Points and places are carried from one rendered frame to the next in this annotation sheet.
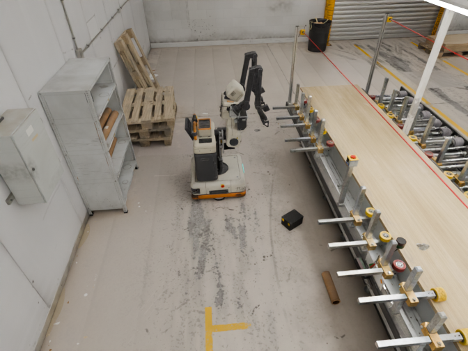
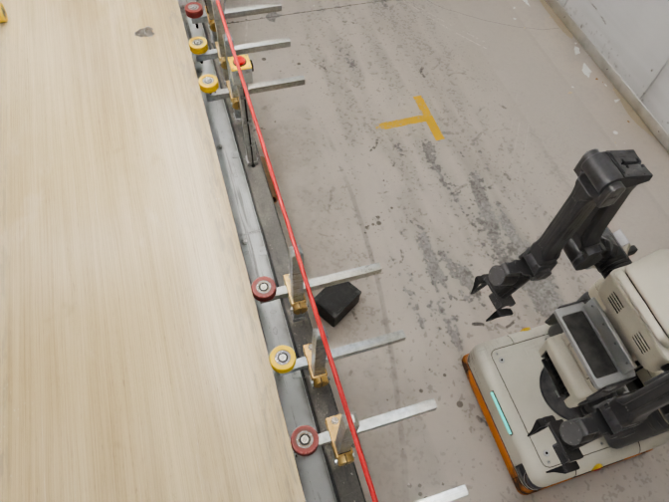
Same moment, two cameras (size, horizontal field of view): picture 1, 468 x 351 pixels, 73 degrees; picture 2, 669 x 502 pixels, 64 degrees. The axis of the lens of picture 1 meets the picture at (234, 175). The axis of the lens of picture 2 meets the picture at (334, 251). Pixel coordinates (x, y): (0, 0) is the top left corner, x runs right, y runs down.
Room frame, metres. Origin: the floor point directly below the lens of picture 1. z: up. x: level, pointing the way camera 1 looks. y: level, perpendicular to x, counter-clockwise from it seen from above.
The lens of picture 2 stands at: (3.57, -1.03, 2.46)
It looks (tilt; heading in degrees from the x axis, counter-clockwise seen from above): 59 degrees down; 162
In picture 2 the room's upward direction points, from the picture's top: 6 degrees clockwise
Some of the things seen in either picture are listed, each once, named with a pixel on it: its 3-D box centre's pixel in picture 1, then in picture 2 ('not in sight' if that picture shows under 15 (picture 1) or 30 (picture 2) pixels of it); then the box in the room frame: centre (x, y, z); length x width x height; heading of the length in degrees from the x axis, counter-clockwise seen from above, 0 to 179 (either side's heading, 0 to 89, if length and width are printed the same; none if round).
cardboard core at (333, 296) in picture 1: (330, 287); (264, 180); (1.64, -0.88, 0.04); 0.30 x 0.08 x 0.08; 4
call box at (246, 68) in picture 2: (352, 161); (240, 71); (2.06, -0.96, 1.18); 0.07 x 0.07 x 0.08; 4
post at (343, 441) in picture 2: (307, 115); (343, 440); (3.30, -0.86, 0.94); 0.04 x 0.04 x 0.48; 4
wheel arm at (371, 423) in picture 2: (299, 125); (367, 424); (3.25, -0.77, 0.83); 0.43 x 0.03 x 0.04; 94
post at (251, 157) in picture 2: (345, 184); (247, 124); (2.06, -0.96, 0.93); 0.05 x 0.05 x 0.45; 4
